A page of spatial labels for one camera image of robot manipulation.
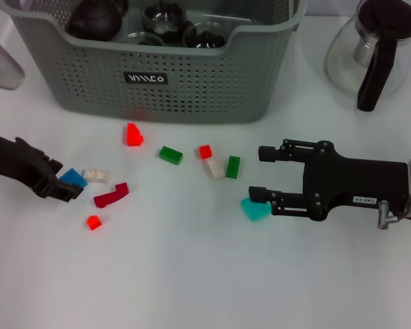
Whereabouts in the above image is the glass teacup black sleeve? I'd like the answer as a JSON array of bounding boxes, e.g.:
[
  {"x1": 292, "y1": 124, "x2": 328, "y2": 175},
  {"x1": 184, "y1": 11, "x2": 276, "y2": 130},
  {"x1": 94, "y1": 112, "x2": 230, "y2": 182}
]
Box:
[
  {"x1": 125, "y1": 31, "x2": 166, "y2": 47},
  {"x1": 183, "y1": 21, "x2": 227, "y2": 49},
  {"x1": 140, "y1": 0, "x2": 189, "y2": 35}
]

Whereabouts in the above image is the glass pitcher black handle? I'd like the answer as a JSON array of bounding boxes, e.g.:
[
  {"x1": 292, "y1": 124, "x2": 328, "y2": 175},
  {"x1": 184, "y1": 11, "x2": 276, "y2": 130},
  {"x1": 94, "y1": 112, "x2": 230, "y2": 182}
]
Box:
[{"x1": 324, "y1": 0, "x2": 411, "y2": 113}]

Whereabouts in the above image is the dark clay teapot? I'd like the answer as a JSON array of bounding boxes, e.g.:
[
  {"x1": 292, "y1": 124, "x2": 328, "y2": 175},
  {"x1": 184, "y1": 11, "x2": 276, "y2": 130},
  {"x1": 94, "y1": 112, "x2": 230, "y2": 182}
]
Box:
[{"x1": 68, "y1": 0, "x2": 128, "y2": 39}]

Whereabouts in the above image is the green toy brick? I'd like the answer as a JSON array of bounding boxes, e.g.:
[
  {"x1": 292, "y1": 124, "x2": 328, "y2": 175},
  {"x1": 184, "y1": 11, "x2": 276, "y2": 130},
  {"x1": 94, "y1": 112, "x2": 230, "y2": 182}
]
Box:
[
  {"x1": 158, "y1": 145, "x2": 184, "y2": 166},
  {"x1": 225, "y1": 155, "x2": 242, "y2": 179}
]

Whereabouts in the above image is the red sloped toy brick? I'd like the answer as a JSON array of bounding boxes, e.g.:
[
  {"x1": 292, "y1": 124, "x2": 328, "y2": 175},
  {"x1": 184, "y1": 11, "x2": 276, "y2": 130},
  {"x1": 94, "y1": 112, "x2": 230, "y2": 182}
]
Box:
[{"x1": 125, "y1": 122, "x2": 145, "y2": 147}]

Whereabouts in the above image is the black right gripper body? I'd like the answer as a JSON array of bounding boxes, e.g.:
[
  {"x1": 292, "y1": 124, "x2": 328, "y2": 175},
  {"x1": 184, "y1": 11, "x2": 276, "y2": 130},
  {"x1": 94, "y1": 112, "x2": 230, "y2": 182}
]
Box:
[{"x1": 302, "y1": 138, "x2": 410, "y2": 223}]

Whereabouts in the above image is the white toy brick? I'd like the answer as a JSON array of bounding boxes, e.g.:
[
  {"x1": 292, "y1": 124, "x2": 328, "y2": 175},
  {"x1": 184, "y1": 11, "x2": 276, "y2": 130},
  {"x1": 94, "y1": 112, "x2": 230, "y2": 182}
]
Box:
[
  {"x1": 206, "y1": 157, "x2": 226, "y2": 180},
  {"x1": 82, "y1": 167, "x2": 112, "y2": 184}
]

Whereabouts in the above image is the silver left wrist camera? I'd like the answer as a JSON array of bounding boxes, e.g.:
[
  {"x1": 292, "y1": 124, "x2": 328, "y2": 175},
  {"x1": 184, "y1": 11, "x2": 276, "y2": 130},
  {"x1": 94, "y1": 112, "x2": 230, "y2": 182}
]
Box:
[{"x1": 0, "y1": 34, "x2": 25, "y2": 91}]

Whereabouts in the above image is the grey perforated storage bin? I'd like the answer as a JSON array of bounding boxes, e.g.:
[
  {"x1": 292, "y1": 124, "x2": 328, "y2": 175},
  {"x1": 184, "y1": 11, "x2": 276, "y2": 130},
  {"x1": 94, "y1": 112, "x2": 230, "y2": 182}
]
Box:
[{"x1": 3, "y1": 0, "x2": 308, "y2": 125}]

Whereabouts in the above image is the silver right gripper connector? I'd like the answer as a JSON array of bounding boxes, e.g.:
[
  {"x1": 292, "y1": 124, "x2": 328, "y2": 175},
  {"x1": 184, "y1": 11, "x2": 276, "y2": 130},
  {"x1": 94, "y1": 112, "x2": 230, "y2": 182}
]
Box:
[{"x1": 376, "y1": 200, "x2": 401, "y2": 230}]

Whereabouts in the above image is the dark red toy brick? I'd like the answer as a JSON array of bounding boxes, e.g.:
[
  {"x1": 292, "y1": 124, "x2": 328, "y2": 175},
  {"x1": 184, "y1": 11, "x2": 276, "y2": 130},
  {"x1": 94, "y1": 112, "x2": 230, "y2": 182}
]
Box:
[{"x1": 93, "y1": 182, "x2": 129, "y2": 209}]

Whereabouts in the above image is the teal flat toy brick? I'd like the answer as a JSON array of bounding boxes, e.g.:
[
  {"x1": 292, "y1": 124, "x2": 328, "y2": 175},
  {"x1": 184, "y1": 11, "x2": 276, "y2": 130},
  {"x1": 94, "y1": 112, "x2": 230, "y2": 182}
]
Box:
[{"x1": 240, "y1": 197, "x2": 272, "y2": 223}]

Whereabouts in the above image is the blue toy brick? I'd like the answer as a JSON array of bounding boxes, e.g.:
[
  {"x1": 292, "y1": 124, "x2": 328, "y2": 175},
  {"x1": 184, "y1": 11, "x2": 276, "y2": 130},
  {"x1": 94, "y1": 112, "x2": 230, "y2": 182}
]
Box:
[{"x1": 58, "y1": 167, "x2": 89, "y2": 188}]

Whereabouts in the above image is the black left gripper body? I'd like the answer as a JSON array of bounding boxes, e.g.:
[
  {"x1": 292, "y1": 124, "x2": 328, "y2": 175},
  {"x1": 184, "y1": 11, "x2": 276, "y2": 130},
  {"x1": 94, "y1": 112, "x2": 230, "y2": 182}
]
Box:
[{"x1": 0, "y1": 135, "x2": 51, "y2": 195}]

